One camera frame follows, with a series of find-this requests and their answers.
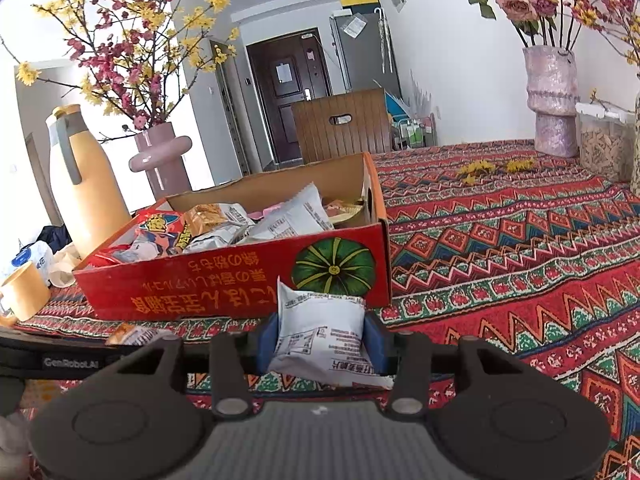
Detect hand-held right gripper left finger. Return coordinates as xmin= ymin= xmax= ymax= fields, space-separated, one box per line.
xmin=112 ymin=312 xmax=281 ymax=420

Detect dark brown door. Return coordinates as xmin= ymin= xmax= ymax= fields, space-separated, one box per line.
xmin=246 ymin=28 xmax=335 ymax=171

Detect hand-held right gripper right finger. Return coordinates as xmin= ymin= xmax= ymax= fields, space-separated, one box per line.
xmin=364 ymin=312 xmax=528 ymax=418

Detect yellow thermos jug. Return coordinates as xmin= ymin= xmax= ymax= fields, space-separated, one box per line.
xmin=46 ymin=104 xmax=132 ymax=260

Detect smooth pink vase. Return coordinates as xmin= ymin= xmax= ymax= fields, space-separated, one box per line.
xmin=128 ymin=121 xmax=193 ymax=198

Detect white folded umbrella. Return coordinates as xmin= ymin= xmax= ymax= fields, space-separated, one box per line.
xmin=377 ymin=7 xmax=392 ymax=73

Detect small storage rack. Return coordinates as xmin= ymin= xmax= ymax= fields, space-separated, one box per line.
xmin=390 ymin=112 xmax=437 ymax=150

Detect dark bag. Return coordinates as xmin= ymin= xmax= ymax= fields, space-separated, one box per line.
xmin=37 ymin=225 xmax=72 ymax=253

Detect grey refrigerator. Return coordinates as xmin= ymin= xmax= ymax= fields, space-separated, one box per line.
xmin=329 ymin=10 xmax=401 ymax=98

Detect dried pink roses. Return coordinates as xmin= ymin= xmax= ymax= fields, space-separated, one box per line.
xmin=440 ymin=0 xmax=593 ymax=51

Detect red cardboard box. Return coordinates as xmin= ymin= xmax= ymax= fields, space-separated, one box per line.
xmin=72 ymin=152 xmax=392 ymax=321

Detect blue red chip bag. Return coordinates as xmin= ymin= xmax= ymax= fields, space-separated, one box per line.
xmin=135 ymin=209 xmax=195 ymax=257

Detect patterned red tablecloth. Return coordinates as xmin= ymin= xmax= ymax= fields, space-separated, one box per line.
xmin=0 ymin=137 xmax=640 ymax=480

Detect yellow mug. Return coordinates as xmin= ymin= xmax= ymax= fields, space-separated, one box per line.
xmin=0 ymin=261 xmax=52 ymax=322

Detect yellow red flower sprigs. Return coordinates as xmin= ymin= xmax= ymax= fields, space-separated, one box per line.
xmin=582 ymin=0 xmax=640 ymax=111

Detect textured pink vase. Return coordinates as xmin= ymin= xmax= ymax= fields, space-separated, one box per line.
xmin=522 ymin=45 xmax=581 ymax=158

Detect small floral vase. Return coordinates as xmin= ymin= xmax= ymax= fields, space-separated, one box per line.
xmin=630 ymin=110 xmax=640 ymax=196

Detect pile of oat crisp packets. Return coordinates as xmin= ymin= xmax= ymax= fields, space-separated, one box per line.
xmin=182 ymin=181 xmax=336 ymax=253

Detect silver snack packet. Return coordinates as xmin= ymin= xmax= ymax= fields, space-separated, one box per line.
xmin=117 ymin=239 xmax=163 ymax=262

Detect blue white tissue pack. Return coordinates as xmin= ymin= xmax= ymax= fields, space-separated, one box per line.
xmin=12 ymin=240 xmax=55 ymax=286

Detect gold orange long snack packet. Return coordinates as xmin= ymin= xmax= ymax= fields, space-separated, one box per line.
xmin=322 ymin=196 xmax=366 ymax=224

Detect clear plastic container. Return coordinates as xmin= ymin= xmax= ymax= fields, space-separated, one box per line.
xmin=575 ymin=101 xmax=637 ymax=182

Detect fallen yellow flower petals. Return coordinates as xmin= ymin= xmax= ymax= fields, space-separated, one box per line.
xmin=457 ymin=158 xmax=537 ymax=186

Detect yellow and red blossom branches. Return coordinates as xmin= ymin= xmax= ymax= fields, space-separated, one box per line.
xmin=0 ymin=0 xmax=241 ymax=133

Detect white oat crisp snack packet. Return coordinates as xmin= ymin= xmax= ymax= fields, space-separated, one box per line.
xmin=105 ymin=322 xmax=168 ymax=347
xmin=270 ymin=276 xmax=396 ymax=390

